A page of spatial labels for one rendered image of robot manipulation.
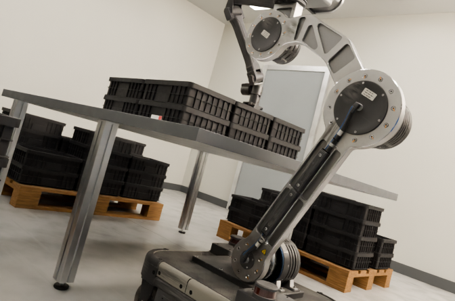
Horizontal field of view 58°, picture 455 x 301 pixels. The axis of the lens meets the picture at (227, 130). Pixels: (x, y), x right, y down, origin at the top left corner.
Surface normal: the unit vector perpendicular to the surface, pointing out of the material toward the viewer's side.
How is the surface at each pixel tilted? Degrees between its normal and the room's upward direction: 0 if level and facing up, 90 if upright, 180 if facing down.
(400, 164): 90
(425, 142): 90
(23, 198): 90
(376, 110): 90
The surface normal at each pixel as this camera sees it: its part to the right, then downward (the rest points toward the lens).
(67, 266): 0.72, 0.14
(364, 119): -0.65, -0.23
